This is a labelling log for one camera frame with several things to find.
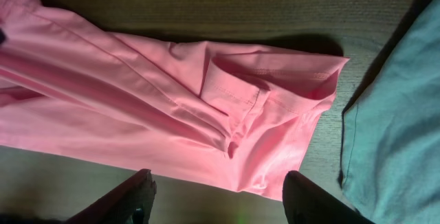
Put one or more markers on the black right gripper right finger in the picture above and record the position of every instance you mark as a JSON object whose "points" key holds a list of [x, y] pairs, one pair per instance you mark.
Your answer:
{"points": [[305, 202]]}

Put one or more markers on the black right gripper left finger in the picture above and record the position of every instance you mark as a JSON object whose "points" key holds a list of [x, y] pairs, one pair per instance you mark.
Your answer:
{"points": [[130, 202]]}

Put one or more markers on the salmon pink t-shirt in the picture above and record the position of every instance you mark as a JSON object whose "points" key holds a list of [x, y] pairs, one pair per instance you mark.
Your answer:
{"points": [[232, 116]]}

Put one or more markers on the light blue t-shirt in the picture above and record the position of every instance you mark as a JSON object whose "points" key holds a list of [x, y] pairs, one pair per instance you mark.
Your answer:
{"points": [[390, 152]]}

